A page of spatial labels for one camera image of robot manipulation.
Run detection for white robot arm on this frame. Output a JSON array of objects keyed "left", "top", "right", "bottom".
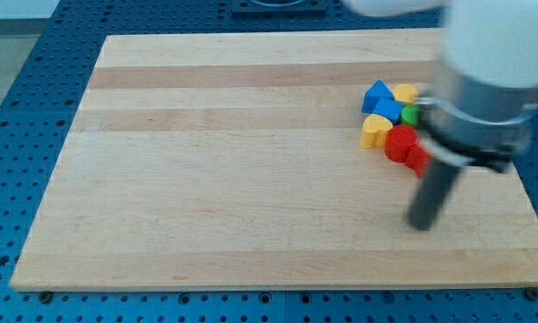
[{"left": 344, "top": 0, "right": 538, "bottom": 231}]

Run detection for red cylinder block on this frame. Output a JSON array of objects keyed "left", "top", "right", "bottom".
[{"left": 385, "top": 125, "right": 419, "bottom": 163}]

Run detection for green block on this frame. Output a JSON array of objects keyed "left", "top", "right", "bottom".
[{"left": 400, "top": 104, "right": 420, "bottom": 127}]

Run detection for blue cube block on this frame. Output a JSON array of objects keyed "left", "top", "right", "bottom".
[{"left": 372, "top": 98, "right": 404, "bottom": 125}]

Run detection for yellow heart block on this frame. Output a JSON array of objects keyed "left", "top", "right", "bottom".
[{"left": 360, "top": 114, "right": 394, "bottom": 149}]

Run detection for wooden board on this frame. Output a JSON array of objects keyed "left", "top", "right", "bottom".
[{"left": 10, "top": 29, "right": 538, "bottom": 292}]

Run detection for blue triangle block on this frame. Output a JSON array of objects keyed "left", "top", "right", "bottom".
[{"left": 361, "top": 79, "right": 395, "bottom": 113}]

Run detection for red angular block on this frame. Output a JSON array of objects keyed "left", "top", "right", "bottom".
[{"left": 404, "top": 144, "right": 432, "bottom": 179}]

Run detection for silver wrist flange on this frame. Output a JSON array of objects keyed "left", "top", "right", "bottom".
[{"left": 418, "top": 60, "right": 538, "bottom": 173}]

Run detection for yellow rounded block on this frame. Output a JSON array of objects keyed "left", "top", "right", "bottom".
[{"left": 392, "top": 83, "right": 419, "bottom": 105}]

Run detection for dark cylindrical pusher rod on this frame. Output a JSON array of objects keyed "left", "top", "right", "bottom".
[{"left": 406, "top": 159, "right": 462, "bottom": 231}]

